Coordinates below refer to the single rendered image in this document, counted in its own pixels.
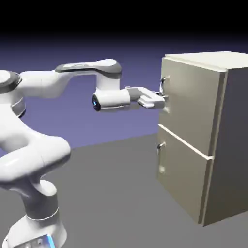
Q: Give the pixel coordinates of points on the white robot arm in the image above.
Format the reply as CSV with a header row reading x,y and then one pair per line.
x,y
38,85

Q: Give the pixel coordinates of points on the tall beige cabinet door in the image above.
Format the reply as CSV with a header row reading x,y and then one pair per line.
x,y
191,104

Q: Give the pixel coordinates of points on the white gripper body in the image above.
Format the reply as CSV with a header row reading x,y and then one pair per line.
x,y
155,99

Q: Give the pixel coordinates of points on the short beige cabinet door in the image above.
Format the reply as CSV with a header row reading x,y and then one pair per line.
x,y
182,174

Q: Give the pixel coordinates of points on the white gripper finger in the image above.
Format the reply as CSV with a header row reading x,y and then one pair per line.
x,y
159,93

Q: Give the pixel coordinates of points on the beige cabinet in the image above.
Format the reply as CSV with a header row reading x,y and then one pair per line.
x,y
228,135

